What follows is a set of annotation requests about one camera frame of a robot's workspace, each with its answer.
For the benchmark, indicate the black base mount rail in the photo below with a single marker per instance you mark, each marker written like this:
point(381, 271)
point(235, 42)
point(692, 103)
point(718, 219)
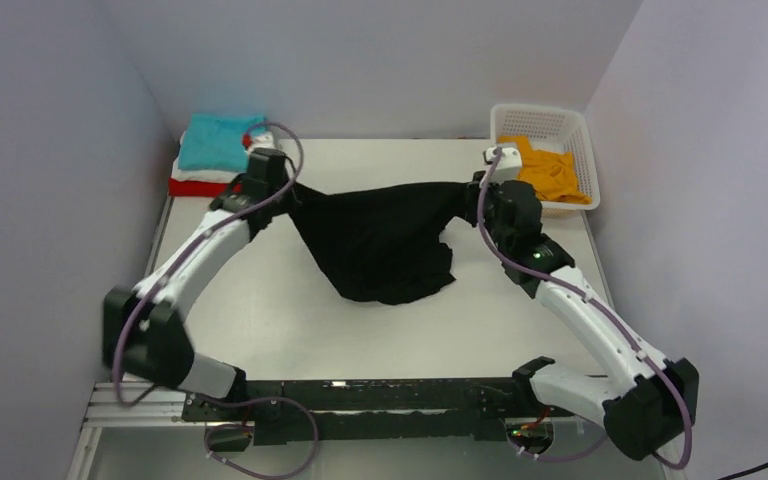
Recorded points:
point(282, 411)

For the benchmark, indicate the black t shirt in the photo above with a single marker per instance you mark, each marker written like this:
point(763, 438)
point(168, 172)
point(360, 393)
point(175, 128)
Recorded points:
point(382, 245)

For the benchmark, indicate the folded red t shirt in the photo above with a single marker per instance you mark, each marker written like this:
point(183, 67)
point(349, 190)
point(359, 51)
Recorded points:
point(191, 188)

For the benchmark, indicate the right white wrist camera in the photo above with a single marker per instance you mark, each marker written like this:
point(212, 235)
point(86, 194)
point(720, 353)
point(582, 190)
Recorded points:
point(508, 162)

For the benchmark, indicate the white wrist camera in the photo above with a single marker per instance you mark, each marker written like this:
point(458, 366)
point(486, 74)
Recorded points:
point(508, 162)
point(258, 138)

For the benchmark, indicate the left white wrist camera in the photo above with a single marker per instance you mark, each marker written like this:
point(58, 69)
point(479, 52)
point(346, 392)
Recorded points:
point(258, 138)

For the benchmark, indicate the folded white t shirt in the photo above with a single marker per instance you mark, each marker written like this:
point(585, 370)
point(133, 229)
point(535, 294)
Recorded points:
point(217, 176)

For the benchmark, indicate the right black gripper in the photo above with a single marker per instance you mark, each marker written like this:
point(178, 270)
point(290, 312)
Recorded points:
point(473, 194)

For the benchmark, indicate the aluminium frame rail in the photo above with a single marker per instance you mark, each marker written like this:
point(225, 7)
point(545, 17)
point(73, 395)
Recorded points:
point(159, 409)

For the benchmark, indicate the orange t shirt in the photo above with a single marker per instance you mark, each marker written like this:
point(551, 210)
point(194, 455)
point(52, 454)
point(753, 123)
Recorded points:
point(551, 174)

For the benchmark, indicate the folded cyan t shirt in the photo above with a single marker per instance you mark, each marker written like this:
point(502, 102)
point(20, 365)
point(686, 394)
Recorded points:
point(215, 142)

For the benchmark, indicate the white plastic basket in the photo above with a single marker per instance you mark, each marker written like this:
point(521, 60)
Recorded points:
point(554, 130)

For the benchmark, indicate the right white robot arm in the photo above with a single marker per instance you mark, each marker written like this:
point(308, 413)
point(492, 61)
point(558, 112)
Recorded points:
point(644, 402)

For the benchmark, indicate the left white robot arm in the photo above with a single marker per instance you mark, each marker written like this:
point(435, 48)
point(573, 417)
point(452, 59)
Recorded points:
point(144, 330)

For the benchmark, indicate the black cable corner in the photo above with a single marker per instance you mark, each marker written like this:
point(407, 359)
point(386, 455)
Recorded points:
point(746, 472)

